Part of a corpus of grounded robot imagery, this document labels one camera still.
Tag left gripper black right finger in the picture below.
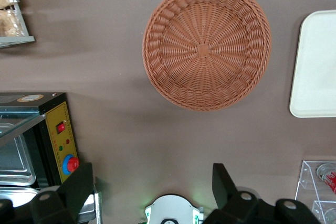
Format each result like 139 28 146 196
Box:
202 163 321 224

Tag grey metal tray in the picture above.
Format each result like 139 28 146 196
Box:
0 0 36 49

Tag brown round wicker basket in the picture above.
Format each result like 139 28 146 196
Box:
142 0 272 112

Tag beige rectangular tray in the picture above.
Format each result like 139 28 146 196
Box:
289 9 336 119

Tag red cola bottle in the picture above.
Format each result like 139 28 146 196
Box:
316 163 336 196

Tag black food warmer machine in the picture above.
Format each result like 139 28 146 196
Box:
0 92 102 224

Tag clear acrylic bottle rack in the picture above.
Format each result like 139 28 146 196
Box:
293 160 336 224

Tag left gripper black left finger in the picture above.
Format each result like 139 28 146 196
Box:
0 162 95 224

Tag stainless steel pan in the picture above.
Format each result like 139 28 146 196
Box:
0 123 37 187
0 186 102 224

